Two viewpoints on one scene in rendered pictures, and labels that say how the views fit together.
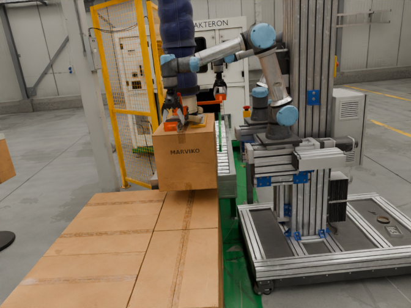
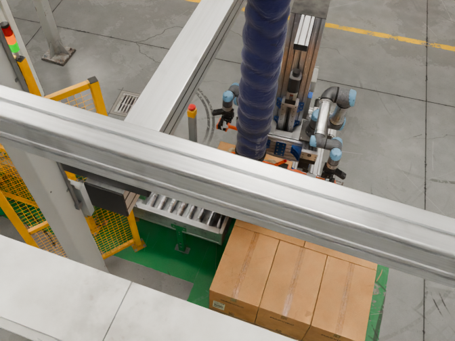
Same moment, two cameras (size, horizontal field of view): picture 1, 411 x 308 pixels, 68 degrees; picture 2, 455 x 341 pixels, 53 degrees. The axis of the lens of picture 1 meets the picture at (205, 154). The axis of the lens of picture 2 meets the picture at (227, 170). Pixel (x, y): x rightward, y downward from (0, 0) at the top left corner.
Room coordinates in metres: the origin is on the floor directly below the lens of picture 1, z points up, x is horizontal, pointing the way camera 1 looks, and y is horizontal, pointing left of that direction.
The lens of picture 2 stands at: (1.89, 2.15, 3.95)
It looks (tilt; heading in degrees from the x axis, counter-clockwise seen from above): 55 degrees down; 283
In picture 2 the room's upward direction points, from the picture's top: 3 degrees clockwise
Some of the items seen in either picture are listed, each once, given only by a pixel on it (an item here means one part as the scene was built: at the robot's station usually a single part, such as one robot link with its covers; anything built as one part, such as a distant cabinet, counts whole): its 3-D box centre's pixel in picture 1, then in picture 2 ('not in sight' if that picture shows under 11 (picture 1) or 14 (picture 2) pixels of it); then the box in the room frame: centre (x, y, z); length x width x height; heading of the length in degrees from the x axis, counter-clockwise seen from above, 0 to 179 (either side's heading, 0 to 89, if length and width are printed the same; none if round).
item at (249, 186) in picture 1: (248, 160); (193, 145); (2.82, -0.42, 0.50); 0.07 x 0.07 x 1.00; 86
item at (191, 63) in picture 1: (188, 64); (334, 145); (1.63, 0.05, 1.50); 0.11 x 0.11 x 0.08; 1
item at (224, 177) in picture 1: (193, 179); (233, 201); (2.28, 0.12, 0.58); 0.70 x 0.03 x 0.06; 86
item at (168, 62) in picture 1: (169, 65); (334, 156); (1.61, 0.15, 1.51); 0.09 x 0.08 x 0.11; 91
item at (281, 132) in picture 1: (277, 128); (315, 128); (1.76, -0.45, 1.09); 0.15 x 0.15 x 0.10
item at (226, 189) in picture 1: (194, 191); (233, 207); (2.28, 0.12, 0.48); 0.70 x 0.03 x 0.15; 86
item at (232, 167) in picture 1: (229, 143); not in sight; (3.42, -0.28, 0.50); 2.31 x 0.05 x 0.19; 176
